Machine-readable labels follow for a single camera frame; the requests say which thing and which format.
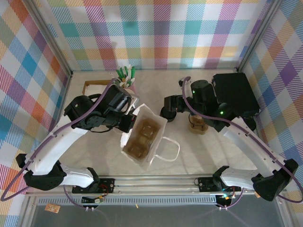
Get slotted grey cable duct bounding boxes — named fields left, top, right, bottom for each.
left=37, top=196, right=218, bottom=206

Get orange marker tag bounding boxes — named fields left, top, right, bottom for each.
left=45, top=204, right=60, bottom=214

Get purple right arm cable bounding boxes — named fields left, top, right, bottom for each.
left=181, top=76, right=303, bottom=203

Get stack of white napkins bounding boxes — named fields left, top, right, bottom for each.
left=85, top=84, right=112, bottom=96

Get white paper bag deer logo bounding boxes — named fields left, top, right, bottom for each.
left=120, top=103, right=181, bottom=171

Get black hard case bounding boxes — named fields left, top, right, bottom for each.
left=211, top=72, right=260, bottom=118

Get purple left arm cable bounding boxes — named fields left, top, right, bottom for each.
left=0, top=79, right=118, bottom=201

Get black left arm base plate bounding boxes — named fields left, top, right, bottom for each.
left=71, top=177, right=116, bottom=195

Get brown cardboard napkin tray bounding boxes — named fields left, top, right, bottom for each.
left=81, top=80, right=114, bottom=95

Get aluminium frame post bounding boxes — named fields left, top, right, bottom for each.
left=25, top=0, right=73, bottom=78
left=236, top=0, right=282, bottom=71

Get stack of pulp cup carriers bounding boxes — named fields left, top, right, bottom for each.
left=188, top=113, right=209, bottom=136

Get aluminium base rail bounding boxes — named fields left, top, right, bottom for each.
left=25, top=174, right=288, bottom=197

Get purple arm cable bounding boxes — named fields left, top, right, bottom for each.
left=181, top=76, right=303, bottom=203
left=0, top=79, right=118, bottom=201

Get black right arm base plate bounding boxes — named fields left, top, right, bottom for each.
left=197, top=176, right=242, bottom=192

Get pink straw holder cup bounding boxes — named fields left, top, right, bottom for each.
left=123, top=80, right=138, bottom=95

